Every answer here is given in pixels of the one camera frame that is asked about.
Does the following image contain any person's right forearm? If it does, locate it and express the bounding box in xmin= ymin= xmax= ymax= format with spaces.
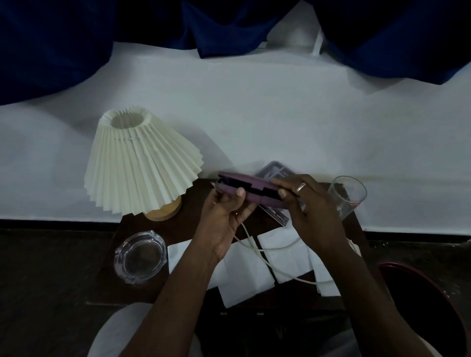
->
xmin=313 ymin=237 xmax=433 ymax=357

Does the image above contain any dark blue cloth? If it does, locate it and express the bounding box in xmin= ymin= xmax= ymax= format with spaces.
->
xmin=0 ymin=0 xmax=201 ymax=106
xmin=181 ymin=0 xmax=299 ymax=59
xmin=308 ymin=0 xmax=471 ymax=86

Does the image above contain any purple case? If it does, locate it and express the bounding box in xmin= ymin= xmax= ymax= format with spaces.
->
xmin=214 ymin=171 xmax=295 ymax=207

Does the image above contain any person's left forearm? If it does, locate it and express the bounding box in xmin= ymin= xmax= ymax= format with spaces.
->
xmin=119 ymin=243 xmax=229 ymax=357

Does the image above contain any person's right hand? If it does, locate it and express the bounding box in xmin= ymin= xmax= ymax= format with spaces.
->
xmin=270 ymin=174 xmax=354 ymax=260

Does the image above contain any person's left hand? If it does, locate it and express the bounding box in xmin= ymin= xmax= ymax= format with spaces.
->
xmin=196 ymin=186 xmax=259 ymax=263

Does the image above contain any clear plastic box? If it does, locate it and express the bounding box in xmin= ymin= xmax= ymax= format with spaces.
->
xmin=254 ymin=161 xmax=298 ymax=227

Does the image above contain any clear glass ashtray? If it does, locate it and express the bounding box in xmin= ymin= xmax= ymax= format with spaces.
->
xmin=113 ymin=230 xmax=168 ymax=285

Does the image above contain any white paper tissue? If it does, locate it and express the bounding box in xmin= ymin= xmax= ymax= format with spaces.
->
xmin=308 ymin=238 xmax=363 ymax=298
xmin=167 ymin=238 xmax=276 ymax=309
xmin=257 ymin=229 xmax=314 ymax=284

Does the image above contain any white lamp cable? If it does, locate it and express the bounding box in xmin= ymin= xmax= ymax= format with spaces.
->
xmin=210 ymin=179 xmax=319 ymax=286

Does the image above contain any clear drinking glass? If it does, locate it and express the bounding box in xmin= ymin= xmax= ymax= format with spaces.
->
xmin=327 ymin=176 xmax=368 ymax=221

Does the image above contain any white pleated table lamp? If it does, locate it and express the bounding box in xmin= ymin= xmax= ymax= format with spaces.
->
xmin=84 ymin=107 xmax=204 ymax=222

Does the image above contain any dark wooden side table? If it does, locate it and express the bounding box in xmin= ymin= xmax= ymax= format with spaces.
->
xmin=86 ymin=178 xmax=384 ymax=317

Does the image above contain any dark red bin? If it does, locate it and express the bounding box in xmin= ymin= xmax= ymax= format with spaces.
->
xmin=378 ymin=261 xmax=471 ymax=357

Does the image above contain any white bed sheet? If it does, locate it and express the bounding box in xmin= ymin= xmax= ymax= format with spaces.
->
xmin=0 ymin=41 xmax=471 ymax=236

